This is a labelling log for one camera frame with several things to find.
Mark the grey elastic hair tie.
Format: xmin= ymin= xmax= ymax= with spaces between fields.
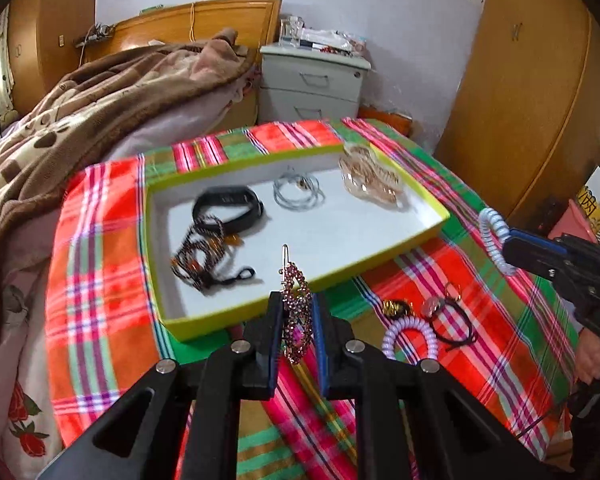
xmin=272 ymin=169 xmax=326 ymax=213

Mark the black cord charm bracelet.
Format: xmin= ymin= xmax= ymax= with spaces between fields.
xmin=420 ymin=282 xmax=479 ymax=350

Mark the pink rhinestone hair clip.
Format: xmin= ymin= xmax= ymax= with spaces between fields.
xmin=279 ymin=244 xmax=313 ymax=365

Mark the floral bed sheet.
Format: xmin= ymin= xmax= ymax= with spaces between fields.
xmin=0 ymin=209 xmax=62 ymax=479

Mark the black fitness band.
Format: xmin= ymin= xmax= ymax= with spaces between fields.
xmin=192 ymin=185 xmax=264 ymax=235

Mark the yellow-green shallow cardboard box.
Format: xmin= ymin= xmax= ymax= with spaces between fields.
xmin=140 ymin=145 xmax=450 ymax=341

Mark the clear glass cup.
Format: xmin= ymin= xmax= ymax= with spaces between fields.
xmin=279 ymin=14 xmax=304 ymax=48

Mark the dark beaded bracelet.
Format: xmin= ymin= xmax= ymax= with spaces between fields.
xmin=168 ymin=213 xmax=258 ymax=294

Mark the brown patterned blanket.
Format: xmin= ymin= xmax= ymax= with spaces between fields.
xmin=0 ymin=28 xmax=256 ymax=249

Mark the tall wooden corner cabinet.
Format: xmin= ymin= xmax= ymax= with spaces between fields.
xmin=8 ymin=0 xmax=95 ymax=115

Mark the wooden wardrobe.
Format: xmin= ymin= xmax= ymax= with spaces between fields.
xmin=434 ymin=0 xmax=600 ymax=230

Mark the light blue spiral hair tie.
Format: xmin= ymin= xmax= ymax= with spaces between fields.
xmin=478 ymin=206 xmax=519 ymax=276

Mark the right hand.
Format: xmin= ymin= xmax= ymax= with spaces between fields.
xmin=576 ymin=328 xmax=600 ymax=385

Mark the translucent pink hair claw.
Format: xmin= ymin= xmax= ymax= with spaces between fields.
xmin=338 ymin=143 xmax=404 ymax=206

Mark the wooden headboard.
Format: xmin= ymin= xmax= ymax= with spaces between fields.
xmin=84 ymin=0 xmax=283 ymax=62

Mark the grey bedside drawer cabinet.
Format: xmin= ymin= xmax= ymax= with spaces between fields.
xmin=258 ymin=44 xmax=372 ymax=124

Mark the purple spiral hair tie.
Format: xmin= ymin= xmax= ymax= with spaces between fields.
xmin=380 ymin=314 xmax=439 ymax=361

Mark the clutter on nightstand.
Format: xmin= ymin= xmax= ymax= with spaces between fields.
xmin=300 ymin=28 xmax=366 ymax=58

